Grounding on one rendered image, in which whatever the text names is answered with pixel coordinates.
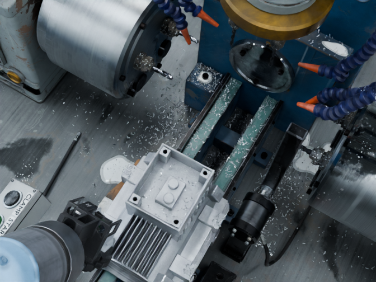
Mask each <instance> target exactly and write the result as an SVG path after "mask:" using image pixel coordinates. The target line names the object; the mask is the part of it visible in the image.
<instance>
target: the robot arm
mask: <svg viewBox="0 0 376 282"><path fill-rule="evenodd" d="M83 200H84V196H83V197H80V198H76V199H73V200H70V201H68V203H67V205H66V207H65V209H64V211H63V212H62V213H60V215H59V217H58V219H57V221H53V220H48V221H43V222H39V223H36V224H33V225H30V226H28V227H25V228H22V229H19V230H17V231H14V232H11V233H8V234H5V235H2V236H0V282H75V281H76V279H77V278H78V277H79V276H80V274H81V271H84V272H88V271H89V272H91V271H93V270H94V269H97V270H99V271H100V270H101V269H102V268H105V267H107V266H108V265H109V263H110V261H111V259H112V256H110V253H111V250H112V249H113V246H114V240H113V237H114V234H115V233H116V231H117V229H118V227H119V226H120V224H121V222H122V219H118V220H117V221H115V222H113V221H112V220H110V219H108V218H107V217H105V216H104V215H103V214H101V207H98V206H97V205H94V204H93V203H91V202H89V201H87V202H85V203H82V202H83ZM74 202H78V203H77V204H75V203H74ZM71 207H74V209H72V210H70V209H71Z"/></svg>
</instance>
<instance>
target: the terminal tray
mask: <svg viewBox="0 0 376 282"><path fill-rule="evenodd" d="M174 163H175V165H172V164H174ZM170 165H171V166H170ZM162 166H163V168H164V169H162V168H161V167H162ZM171 168H172V171H170V170H171ZM169 169H170V170H169ZM161 171H162V175H163V176H161ZM214 172H215V171H214V170H212V169H211V168H209V167H207V166H205V165H203V164H201V163H199V162H198V161H196V160H194V159H192V158H190V157H188V156H186V155H184V154H182V153H181V152H179V151H177V150H175V149H173V148H171V147H169V146H167V145H165V144H164V143H162V145H161V146H160V148H159V150H158V151H157V153H156V154H155V155H154V157H153V159H152V160H151V162H150V163H149V165H148V167H147V168H146V169H145V171H144V173H143V174H142V176H141V177H140V179H139V181H138V182H137V184H136V185H135V186H134V188H133V190H132V191H131V193H130V194H129V196H128V198H127V199H126V201H125V205H126V209H127V212H128V214H129V215H132V214H133V213H134V216H135V217H137V216H139V219H142V218H143V220H144V221H145V222H146V221H148V223H149V224H151V223H152V224H153V226H154V227H156V226H157V227H158V229H159V230H160V229H162V232H164V233H165V232H167V235H168V236H170V234H171V235H172V238H173V239H174V240H175V241H176V242H178V241H179V240H182V238H183V234H185V233H186V230H187V228H189V227H190V222H192V221H193V220H194V216H195V215H197V212H198V209H200V207H201V204H202V203H204V199H205V198H206V197H207V195H208V191H209V190H210V189H211V187H212V180H213V176H214ZM160 176H161V177H160ZM164 176H165V177H164ZM163 177H164V178H163ZM178 177H179V179H178ZM182 178H183V181H181V180H182ZM157 179H160V180H157ZM149 180H150V182H151V184H150V182H149ZM165 180H166V181H165ZM160 181H161V182H160ZM188 181H189V182H190V183H191V184H189V183H188ZM154 182H155V183H154ZM196 182H197V183H196ZM192 183H195V184H192ZM192 185H194V186H192ZM195 185H196V187H195ZM197 187H198V188H199V190H198V188H197ZM185 188H186V191H185ZM145 189H146V190H145ZM151 189H152V190H151ZM159 189H160V190H159ZM150 190H151V191H150ZM191 190H192V191H191ZM198 192H199V193H198ZM197 193H198V194H197ZM196 194H197V195H196ZM144 195H145V196H146V197H147V199H146V198H142V197H144ZM149 195H150V197H149ZM186 198H188V199H186ZM192 198H193V199H192ZM183 200H185V202H184V201H183ZM190 200H191V201H190ZM154 202H156V203H154ZM186 202H188V203H186ZM141 203H142V205H141ZM178 203H179V204H178ZM147 205H149V208H148V207H147ZM139 206H140V207H139ZM174 207H175V208H174ZM186 207H187V209H188V210H186ZM164 208H165V209H164ZM173 208H174V209H173ZM177 208H178V209H177ZM181 208H182V209H181ZM183 208H184V209H185V210H186V211H184V209H183ZM161 209H164V210H161ZM168 209H169V210H168ZM172 209H173V210H172ZM177 210H178V211H177ZM163 211H164V213H163ZM167 211H168V212H167ZM187 212H188V213H187ZM185 213H187V214H186V215H184V214H185ZM155 214H157V215H155ZM169 214H171V215H169ZM158 215H159V216H161V217H158ZM166 215H167V216H168V217H166ZM173 215H174V217H173ZM182 217H183V218H182ZM166 219H167V220H168V221H167V220H166Z"/></svg>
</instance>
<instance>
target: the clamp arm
mask: <svg viewBox="0 0 376 282"><path fill-rule="evenodd" d="M307 134H308V130H306V129H304V128H303V127H301V126H299V125H297V124H295V123H290V125H289V126H288V128H287V130H286V132H285V134H284V136H283V138H282V140H281V143H280V145H279V147H278V149H277V151H276V153H275V155H274V158H273V160H272V162H271V164H270V167H269V169H268V171H267V173H266V175H265V177H264V179H263V181H262V184H261V186H260V189H261V190H262V189H263V187H265V188H264V190H265V191H267V190H268V188H269V189H270V190H269V194H271V195H272V196H273V195H274V193H275V192H276V190H277V188H278V186H279V185H280V183H281V181H282V179H283V177H284V175H285V174H286V172H287V170H288V168H289V166H290V164H291V163H292V161H293V159H294V157H295V155H296V153H297V152H298V150H299V148H300V146H301V145H302V143H303V141H304V139H305V137H306V136H307ZM271 192H272V193H271ZM271 195H270V196H271Z"/></svg>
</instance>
